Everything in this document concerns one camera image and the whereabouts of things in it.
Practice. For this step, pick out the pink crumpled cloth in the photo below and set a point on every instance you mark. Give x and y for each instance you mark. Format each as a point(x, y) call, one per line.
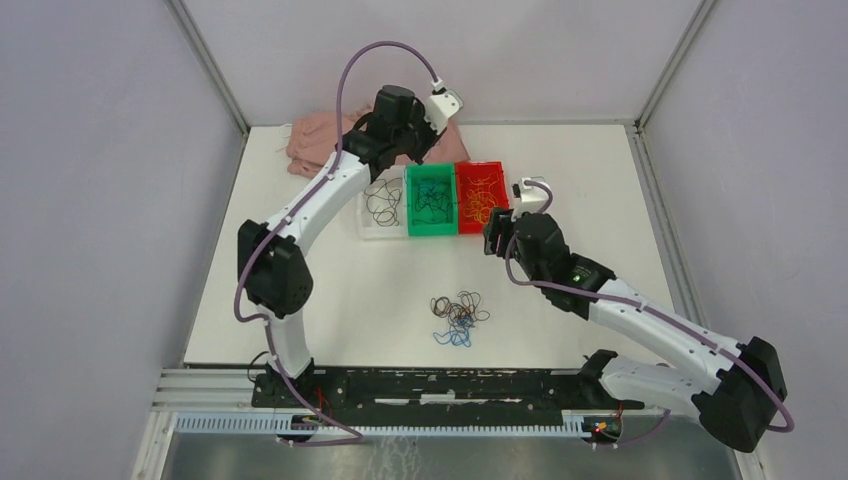
point(313, 138)

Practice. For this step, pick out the red plastic bin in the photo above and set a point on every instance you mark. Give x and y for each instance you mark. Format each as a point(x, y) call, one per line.
point(481, 187)

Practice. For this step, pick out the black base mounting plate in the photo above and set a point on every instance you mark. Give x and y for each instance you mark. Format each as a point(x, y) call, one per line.
point(440, 397)

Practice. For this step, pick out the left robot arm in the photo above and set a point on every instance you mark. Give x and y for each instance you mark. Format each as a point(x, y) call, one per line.
point(274, 280)

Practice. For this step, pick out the white plastic bin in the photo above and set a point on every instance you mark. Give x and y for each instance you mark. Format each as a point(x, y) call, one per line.
point(381, 208)

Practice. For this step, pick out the green plastic bin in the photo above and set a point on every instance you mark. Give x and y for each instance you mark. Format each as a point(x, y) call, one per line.
point(432, 205)

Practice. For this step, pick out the white slotted cable duct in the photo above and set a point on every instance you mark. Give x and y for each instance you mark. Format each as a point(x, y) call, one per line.
point(287, 424)

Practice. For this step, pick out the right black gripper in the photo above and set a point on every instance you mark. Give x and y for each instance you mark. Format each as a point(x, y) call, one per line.
point(500, 222)

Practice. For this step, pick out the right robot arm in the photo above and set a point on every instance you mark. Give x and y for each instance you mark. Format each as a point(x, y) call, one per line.
point(735, 390)

